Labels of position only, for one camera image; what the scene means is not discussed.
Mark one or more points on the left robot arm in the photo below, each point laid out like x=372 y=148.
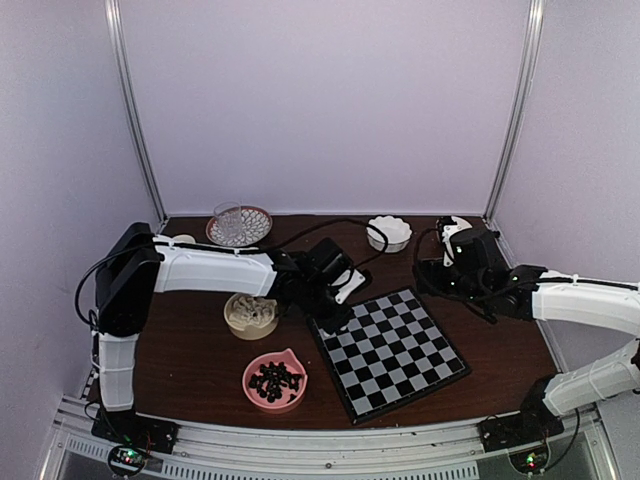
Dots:
x=141 y=264

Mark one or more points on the black and white chessboard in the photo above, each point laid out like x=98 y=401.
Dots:
x=389 y=354

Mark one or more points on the aluminium frame post left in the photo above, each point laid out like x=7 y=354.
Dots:
x=117 y=37

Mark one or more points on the small cream bowl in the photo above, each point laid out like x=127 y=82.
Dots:
x=452 y=224

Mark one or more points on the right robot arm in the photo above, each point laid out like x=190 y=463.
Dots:
x=548 y=295

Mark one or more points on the white scalloped bowl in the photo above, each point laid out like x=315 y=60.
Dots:
x=388 y=234

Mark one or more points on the cream bowl with spout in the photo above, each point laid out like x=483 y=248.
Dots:
x=249 y=333

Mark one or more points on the aluminium frame post right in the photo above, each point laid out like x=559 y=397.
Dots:
x=527 y=70

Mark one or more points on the pink bowl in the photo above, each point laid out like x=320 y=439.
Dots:
x=293 y=364

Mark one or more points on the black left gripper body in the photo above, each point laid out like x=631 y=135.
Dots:
x=313 y=303

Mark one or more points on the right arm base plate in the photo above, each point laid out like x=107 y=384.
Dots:
x=529 y=425

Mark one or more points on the black chess pieces pile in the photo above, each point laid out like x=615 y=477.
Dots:
x=272 y=380

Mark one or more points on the patterned saucer plate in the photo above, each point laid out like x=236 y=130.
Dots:
x=257 y=224

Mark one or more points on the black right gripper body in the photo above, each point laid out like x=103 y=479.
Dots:
x=465 y=286

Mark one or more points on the white textured ceramic mug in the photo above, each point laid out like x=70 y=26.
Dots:
x=184 y=238

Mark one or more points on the clear glass tumbler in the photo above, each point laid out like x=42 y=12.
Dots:
x=228 y=216

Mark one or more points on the aluminium frame post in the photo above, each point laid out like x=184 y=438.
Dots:
x=527 y=70
x=117 y=37

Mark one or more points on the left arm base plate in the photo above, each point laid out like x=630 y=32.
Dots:
x=129 y=428

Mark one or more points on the aluminium front rail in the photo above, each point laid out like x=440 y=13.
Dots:
x=451 y=450

